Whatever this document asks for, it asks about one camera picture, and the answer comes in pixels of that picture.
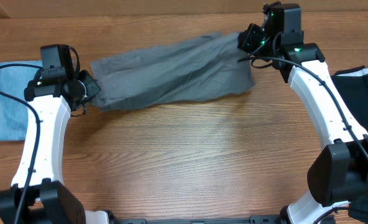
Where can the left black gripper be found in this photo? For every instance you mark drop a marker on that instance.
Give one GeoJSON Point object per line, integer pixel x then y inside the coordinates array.
{"type": "Point", "coordinates": [94, 88]}

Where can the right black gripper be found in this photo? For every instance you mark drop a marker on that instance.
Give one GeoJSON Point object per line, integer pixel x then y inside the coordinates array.
{"type": "Point", "coordinates": [249, 38]}

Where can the grey shorts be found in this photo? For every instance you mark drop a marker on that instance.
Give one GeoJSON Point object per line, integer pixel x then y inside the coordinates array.
{"type": "Point", "coordinates": [200, 69]}

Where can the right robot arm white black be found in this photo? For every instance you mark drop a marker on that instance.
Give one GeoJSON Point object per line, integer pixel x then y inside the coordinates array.
{"type": "Point", "coordinates": [339, 175]}

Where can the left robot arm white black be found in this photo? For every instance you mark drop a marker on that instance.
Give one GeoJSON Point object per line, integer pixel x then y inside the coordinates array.
{"type": "Point", "coordinates": [37, 193]}

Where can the folded blue denim garment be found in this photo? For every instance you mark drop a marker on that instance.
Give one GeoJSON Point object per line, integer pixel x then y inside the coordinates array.
{"type": "Point", "coordinates": [14, 115]}

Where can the black garment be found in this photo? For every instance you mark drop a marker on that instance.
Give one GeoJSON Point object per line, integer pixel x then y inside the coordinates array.
{"type": "Point", "coordinates": [352, 85]}

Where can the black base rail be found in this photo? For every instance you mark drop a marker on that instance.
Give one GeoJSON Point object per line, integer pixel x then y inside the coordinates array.
{"type": "Point", "coordinates": [202, 221]}

